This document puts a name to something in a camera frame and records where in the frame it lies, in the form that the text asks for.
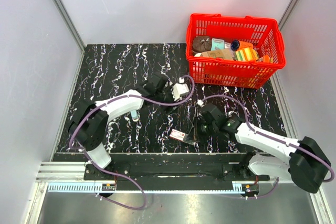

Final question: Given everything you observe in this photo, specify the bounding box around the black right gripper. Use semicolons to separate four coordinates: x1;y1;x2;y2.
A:
186;116;218;143

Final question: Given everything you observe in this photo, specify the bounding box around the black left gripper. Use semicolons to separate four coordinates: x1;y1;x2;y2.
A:
155;84;183;115

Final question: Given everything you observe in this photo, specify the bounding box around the red staple box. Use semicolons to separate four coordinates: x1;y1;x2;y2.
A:
169;129;196;145

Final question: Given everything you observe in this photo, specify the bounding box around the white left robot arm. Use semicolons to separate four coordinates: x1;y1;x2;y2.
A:
68;74;189;180

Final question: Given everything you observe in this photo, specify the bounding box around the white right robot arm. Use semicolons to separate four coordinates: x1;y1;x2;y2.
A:
185;103;331;194

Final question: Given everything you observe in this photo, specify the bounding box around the black marble pattern mat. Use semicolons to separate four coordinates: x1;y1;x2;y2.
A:
56;44;286;153

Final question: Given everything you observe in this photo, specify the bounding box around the brown round bun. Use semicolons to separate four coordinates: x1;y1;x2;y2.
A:
192;36;212;53

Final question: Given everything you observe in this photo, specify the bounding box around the teal white small box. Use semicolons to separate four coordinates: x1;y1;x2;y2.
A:
211;38;225;51

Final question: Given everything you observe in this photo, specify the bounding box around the brown cardboard box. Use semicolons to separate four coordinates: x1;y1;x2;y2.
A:
194;48;235;60

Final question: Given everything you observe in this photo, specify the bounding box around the blue cap bottle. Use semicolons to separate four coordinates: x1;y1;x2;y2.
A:
230;40;254;51

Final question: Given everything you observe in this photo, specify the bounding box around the green yellow striped box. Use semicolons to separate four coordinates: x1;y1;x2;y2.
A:
235;48;259;62

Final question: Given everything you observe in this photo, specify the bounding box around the orange packet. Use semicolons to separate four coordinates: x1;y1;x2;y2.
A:
258;55;273;63

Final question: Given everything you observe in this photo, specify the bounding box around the red plastic shopping basket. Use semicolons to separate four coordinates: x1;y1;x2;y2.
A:
186;14;286;89

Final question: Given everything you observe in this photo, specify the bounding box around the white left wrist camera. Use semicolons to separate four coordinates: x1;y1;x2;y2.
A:
172;77;189;101

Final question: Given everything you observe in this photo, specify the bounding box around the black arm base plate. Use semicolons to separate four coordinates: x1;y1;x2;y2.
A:
83;153;270;183

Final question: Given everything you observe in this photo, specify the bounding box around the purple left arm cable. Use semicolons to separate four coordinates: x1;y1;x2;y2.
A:
68;74;195;211

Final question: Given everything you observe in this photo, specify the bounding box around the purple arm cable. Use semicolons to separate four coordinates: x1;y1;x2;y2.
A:
199;94;335;200
68;74;195;211

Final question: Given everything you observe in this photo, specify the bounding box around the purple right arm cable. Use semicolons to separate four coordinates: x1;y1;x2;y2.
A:
199;94;335;200

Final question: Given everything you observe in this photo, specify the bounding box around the aluminium frame rail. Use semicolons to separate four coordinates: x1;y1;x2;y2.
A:
36;162;275;195

